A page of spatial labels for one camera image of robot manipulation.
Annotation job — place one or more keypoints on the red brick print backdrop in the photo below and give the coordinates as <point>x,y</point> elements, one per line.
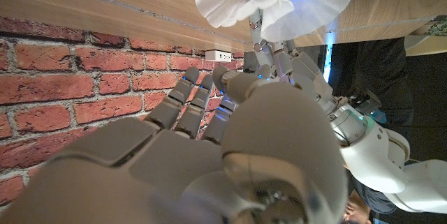
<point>70,88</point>

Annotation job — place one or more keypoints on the white power strip box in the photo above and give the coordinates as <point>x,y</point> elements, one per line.
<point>218,56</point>

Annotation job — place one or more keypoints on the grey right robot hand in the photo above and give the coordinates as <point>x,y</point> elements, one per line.
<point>244,168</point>

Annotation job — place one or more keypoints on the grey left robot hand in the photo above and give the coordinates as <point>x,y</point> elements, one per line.
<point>300,68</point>

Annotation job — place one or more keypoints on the person in black clothes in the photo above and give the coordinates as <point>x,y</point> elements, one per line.
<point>377,70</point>

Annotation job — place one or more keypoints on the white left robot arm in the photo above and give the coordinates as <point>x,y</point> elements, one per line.
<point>370,161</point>

